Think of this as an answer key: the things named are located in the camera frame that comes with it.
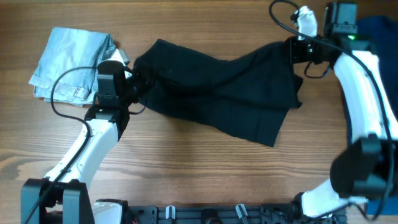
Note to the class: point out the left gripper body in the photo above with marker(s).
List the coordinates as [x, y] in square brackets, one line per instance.
[138, 84]

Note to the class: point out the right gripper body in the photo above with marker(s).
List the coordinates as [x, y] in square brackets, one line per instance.
[300, 51]

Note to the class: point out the black shorts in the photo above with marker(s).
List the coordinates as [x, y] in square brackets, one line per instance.
[248, 97]

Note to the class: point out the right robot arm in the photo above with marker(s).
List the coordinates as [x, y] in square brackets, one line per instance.
[367, 169]

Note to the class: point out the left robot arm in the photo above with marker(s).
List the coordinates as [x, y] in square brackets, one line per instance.
[62, 195]

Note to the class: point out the dark blue garment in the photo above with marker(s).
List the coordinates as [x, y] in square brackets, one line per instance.
[383, 31]

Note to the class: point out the folded light blue jeans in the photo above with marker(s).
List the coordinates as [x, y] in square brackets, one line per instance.
[67, 49]

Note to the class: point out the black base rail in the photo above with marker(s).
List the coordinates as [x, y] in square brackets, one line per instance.
[217, 214]

